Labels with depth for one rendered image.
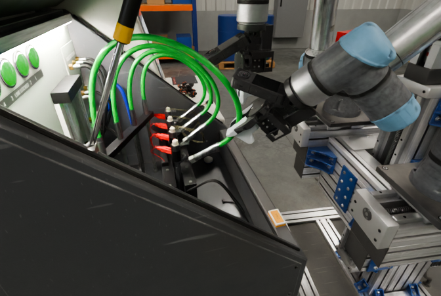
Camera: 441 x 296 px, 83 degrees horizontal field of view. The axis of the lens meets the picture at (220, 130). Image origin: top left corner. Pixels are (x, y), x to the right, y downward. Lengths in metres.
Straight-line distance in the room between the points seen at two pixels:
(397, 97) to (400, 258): 0.55
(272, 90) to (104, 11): 0.68
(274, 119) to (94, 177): 0.34
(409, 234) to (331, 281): 0.80
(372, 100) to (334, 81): 0.07
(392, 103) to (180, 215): 0.39
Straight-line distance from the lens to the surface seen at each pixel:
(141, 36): 0.58
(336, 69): 0.45
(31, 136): 0.36
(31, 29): 0.63
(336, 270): 1.64
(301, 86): 0.47
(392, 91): 0.49
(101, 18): 1.01
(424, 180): 0.85
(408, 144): 1.05
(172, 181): 0.81
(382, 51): 0.44
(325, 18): 1.10
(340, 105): 1.16
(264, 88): 0.50
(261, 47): 0.67
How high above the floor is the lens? 1.51
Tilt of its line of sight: 30 degrees down
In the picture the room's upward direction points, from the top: straight up
